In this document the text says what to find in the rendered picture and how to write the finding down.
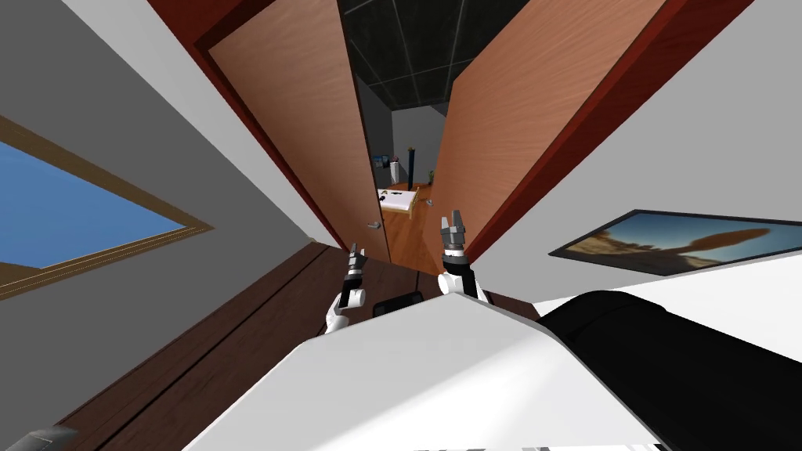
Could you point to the white bed with wooden frame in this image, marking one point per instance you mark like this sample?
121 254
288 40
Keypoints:
400 200

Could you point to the brown wooden door leaf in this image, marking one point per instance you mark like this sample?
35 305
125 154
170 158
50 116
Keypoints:
301 119
532 119

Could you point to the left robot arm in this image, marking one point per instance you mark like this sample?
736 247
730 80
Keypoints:
348 299

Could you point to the wood-framed window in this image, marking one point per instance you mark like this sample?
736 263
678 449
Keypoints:
56 213

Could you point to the dark-framed landscape picture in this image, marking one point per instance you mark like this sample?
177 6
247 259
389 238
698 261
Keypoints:
677 244

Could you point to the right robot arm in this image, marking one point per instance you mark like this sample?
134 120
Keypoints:
677 376

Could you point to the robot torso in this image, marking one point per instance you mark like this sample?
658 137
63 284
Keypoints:
426 382

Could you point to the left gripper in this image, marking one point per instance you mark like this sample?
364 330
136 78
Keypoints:
356 262

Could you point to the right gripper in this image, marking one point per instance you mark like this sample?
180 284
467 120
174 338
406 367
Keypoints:
453 242

